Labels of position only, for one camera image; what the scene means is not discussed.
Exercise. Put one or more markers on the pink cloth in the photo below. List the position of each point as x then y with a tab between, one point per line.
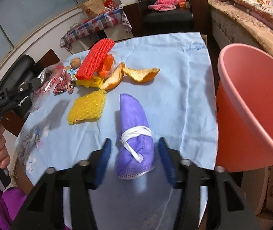
167	0

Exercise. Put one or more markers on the small orange box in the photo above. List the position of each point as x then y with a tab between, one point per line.
183	4

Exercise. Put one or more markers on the red gift box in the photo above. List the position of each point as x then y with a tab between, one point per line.
110	3

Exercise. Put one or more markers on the folded patchwork quilt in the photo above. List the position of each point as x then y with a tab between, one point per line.
265	14

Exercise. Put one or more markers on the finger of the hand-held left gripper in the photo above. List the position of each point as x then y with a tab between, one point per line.
14	92

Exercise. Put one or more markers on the brown paper bag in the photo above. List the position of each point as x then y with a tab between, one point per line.
92	7

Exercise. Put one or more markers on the purple face mask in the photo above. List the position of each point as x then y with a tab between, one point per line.
132	115

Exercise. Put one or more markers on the red patterned snack bag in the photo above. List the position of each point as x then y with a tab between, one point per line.
47	81

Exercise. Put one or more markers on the small brown round fruit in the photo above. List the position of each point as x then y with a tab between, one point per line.
67	69

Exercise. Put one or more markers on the black leather armchair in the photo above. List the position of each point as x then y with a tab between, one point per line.
167	19

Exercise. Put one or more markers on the dark wooden side table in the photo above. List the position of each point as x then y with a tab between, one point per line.
134	21

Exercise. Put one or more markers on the dark wooden nightstand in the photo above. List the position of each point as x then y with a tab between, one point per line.
198	14

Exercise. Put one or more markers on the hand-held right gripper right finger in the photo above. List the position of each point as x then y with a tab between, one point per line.
164	159

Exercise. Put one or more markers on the yellow foam fruit net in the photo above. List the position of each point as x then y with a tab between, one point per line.
86	107

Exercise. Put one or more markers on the curled orange peel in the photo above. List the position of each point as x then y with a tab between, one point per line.
113	79

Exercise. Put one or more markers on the black leather chair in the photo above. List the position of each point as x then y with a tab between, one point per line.
19	69

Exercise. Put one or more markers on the pink plastic bucket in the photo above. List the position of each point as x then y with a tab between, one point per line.
246	100

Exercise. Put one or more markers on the red patterned white cloth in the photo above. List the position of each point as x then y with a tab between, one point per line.
126	24

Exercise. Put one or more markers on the orange plastic wrapper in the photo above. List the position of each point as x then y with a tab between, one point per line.
106	64

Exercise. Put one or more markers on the red foam fruit net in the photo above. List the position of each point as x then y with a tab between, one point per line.
94	57

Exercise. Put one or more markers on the checkered cloth side table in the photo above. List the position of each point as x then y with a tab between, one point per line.
91	24

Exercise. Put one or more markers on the wide orange peel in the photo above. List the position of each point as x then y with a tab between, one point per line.
138	75

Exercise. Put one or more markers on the yellow plastic bag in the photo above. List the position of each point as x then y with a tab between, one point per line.
91	82

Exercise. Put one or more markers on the frosted glass sliding door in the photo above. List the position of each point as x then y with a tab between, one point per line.
31	9

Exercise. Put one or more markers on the light blue tablecloth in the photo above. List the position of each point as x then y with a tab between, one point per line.
174	88

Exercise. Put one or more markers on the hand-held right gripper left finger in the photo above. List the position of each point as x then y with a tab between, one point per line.
105	159

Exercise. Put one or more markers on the white low table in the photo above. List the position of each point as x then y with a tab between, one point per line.
114	33

